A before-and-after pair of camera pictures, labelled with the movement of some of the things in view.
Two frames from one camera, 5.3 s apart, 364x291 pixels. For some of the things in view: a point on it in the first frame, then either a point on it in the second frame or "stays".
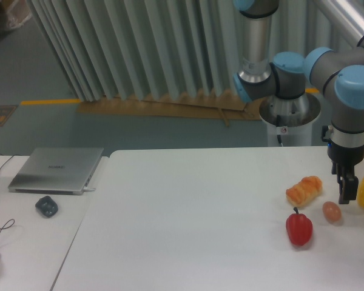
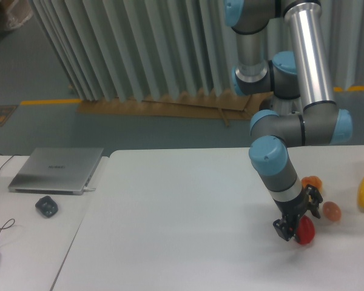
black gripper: [346, 159] -> [310, 198]
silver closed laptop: [55, 170] stays
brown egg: [331, 211] stays
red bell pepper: [299, 228] stays
